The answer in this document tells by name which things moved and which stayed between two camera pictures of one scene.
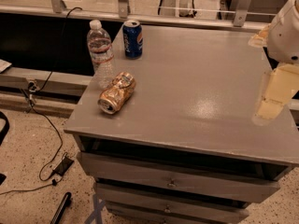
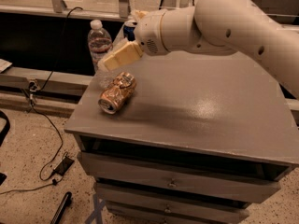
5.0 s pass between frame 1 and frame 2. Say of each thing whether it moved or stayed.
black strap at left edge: stayed
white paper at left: stayed
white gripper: moved
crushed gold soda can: stayed
